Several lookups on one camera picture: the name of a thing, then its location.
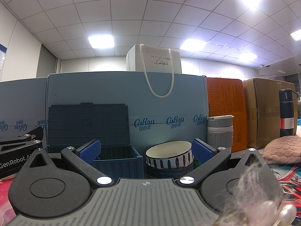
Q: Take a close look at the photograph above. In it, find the grey white travel mug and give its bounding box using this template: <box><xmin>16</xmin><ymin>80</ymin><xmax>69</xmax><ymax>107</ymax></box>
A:
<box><xmin>207</xmin><ymin>115</ymin><xmax>234</xmax><ymax>148</ymax></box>

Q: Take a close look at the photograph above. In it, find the dark blue plastic storage box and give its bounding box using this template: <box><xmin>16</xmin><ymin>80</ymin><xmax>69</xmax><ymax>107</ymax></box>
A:
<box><xmin>47</xmin><ymin>103</ymin><xmax>144</xmax><ymax>180</ymax></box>

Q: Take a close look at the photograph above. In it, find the white striped ceramic bowl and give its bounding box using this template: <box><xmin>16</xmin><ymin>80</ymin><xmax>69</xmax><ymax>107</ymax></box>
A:
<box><xmin>145</xmin><ymin>141</ymin><xmax>193</xmax><ymax>169</ymax></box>

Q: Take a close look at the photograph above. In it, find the orange cardboard box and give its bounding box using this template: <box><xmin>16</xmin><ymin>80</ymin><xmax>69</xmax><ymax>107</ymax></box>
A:
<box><xmin>206</xmin><ymin>78</ymin><xmax>247</xmax><ymax>152</ymax></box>

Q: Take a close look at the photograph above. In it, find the large blue cardboard box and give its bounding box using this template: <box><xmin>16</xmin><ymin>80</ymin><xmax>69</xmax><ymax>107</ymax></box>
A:
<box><xmin>46</xmin><ymin>71</ymin><xmax>208</xmax><ymax>155</ymax></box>

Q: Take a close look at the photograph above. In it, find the brown cardboard box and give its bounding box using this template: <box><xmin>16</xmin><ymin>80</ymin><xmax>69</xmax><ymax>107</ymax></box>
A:
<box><xmin>242</xmin><ymin>78</ymin><xmax>295</xmax><ymax>150</ymax></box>

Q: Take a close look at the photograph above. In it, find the pink knitted cloth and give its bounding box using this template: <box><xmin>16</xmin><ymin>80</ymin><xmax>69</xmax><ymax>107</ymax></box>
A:
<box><xmin>262</xmin><ymin>136</ymin><xmax>300</xmax><ymax>164</ymax></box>

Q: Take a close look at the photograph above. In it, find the white paper gift bag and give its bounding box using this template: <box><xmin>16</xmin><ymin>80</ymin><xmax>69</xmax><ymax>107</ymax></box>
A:
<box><xmin>125</xmin><ymin>43</ymin><xmax>182</xmax><ymax>98</ymax></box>

